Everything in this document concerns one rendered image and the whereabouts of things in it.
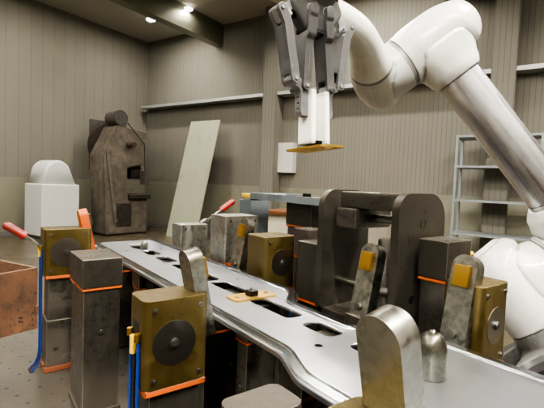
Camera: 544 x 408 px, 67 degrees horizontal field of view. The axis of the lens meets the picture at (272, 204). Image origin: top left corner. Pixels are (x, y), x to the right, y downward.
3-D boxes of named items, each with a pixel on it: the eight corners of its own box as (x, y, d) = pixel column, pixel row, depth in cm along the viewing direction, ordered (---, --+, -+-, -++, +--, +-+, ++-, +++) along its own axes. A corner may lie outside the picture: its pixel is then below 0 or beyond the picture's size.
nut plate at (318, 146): (284, 151, 58) (284, 142, 58) (305, 153, 60) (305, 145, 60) (322, 146, 51) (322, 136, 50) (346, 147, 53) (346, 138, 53)
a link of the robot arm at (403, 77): (336, 63, 100) (382, 27, 98) (350, 97, 117) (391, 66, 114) (367, 99, 95) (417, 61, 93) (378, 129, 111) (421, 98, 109)
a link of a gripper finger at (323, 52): (307, 15, 56) (315, 17, 57) (313, 98, 57) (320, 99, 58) (325, 5, 53) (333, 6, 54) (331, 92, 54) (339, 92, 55)
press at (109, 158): (131, 227, 957) (133, 118, 944) (164, 232, 894) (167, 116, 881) (78, 231, 848) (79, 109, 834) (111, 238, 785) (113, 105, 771)
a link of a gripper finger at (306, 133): (316, 89, 53) (312, 88, 53) (316, 143, 53) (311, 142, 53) (302, 94, 56) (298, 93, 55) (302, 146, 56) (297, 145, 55)
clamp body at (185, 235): (168, 337, 130) (172, 223, 128) (202, 330, 137) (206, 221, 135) (178, 345, 124) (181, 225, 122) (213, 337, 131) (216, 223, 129)
